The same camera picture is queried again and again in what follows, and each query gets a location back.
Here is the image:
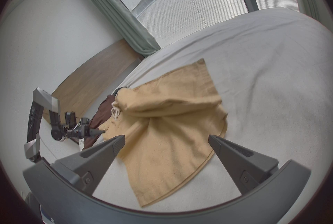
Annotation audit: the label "brown garment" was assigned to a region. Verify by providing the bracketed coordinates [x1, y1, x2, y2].
[83, 95, 117, 150]

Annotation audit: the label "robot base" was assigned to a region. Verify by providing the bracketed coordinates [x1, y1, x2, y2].
[25, 192, 56, 224]

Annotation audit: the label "bed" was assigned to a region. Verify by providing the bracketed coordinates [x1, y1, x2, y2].
[39, 10, 332, 210]

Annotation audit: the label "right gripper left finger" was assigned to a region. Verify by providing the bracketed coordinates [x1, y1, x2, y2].
[53, 135, 126, 196]

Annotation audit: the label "mustard yellow shorts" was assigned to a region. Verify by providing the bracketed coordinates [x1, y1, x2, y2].
[103, 58, 228, 208]

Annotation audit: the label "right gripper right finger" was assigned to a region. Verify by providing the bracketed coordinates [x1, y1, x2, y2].
[208, 134, 279, 196]

